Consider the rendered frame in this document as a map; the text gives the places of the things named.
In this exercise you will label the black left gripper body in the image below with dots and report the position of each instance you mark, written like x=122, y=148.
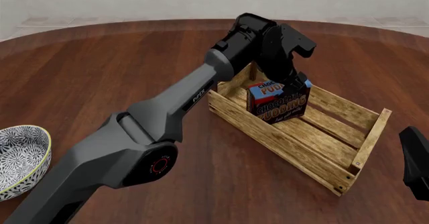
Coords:
x=279, y=73

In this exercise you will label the chocolate pudding box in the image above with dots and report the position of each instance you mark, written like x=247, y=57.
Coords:
x=279, y=108

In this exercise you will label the black and white patterned bowl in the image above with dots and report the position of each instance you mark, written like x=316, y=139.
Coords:
x=20, y=156

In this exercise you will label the grey and black left robot arm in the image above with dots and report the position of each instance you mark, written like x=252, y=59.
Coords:
x=161, y=123

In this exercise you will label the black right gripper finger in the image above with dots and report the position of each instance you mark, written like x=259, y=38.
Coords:
x=417, y=153

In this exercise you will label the wooden slat tray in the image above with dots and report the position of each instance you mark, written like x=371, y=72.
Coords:
x=311, y=138

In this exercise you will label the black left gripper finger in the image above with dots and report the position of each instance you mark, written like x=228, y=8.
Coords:
x=297, y=82

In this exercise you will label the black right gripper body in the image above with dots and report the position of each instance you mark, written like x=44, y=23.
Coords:
x=420, y=190

